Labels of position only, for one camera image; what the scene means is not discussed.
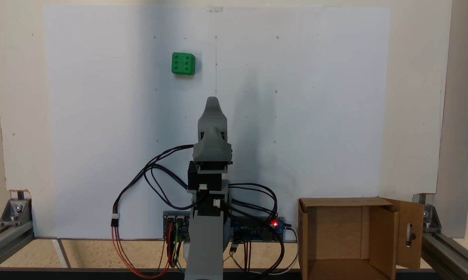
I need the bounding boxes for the brown cardboard box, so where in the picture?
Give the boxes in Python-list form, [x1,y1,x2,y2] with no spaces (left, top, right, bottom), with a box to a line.
[298,197,425,280]

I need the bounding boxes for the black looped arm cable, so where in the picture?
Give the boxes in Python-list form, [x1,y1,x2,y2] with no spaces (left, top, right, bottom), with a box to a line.
[226,183,286,275]

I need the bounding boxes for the black looped gripper cable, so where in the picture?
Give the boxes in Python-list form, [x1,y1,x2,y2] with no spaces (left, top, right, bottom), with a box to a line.
[144,144,203,211]

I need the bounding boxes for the small circuit board with wires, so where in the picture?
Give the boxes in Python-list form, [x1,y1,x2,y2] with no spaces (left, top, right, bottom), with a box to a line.
[163,211,191,242]

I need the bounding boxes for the white paper sheet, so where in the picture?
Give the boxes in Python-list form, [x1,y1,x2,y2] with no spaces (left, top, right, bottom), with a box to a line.
[44,5,392,240]

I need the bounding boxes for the aluminium frame profile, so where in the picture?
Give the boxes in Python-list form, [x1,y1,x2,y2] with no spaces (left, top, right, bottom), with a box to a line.
[0,221,35,273]
[421,231,468,280]

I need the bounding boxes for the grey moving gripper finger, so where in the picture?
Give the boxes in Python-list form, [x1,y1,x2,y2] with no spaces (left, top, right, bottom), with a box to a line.
[193,128,233,162]

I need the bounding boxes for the blue circuit board red light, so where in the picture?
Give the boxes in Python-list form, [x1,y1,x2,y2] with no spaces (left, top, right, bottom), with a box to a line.
[231,216,286,243]

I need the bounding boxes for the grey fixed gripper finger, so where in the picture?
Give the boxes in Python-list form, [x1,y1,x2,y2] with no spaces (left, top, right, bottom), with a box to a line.
[198,96,228,142]

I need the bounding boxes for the white backing board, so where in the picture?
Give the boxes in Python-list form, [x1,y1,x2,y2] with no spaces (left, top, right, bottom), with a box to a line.
[0,0,453,238]

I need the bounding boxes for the green die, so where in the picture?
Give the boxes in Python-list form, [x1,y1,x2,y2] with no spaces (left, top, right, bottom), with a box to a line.
[171,52,196,76]

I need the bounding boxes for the thin white cable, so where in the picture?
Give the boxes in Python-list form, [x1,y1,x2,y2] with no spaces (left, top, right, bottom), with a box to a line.
[234,225,299,276]

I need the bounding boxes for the black cable with orange wires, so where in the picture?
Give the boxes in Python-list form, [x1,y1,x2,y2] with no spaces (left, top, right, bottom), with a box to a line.
[110,163,189,279]

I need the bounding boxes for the metal corner bracket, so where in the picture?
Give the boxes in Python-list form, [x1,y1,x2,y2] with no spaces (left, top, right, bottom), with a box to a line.
[0,198,32,227]
[422,204,442,233]

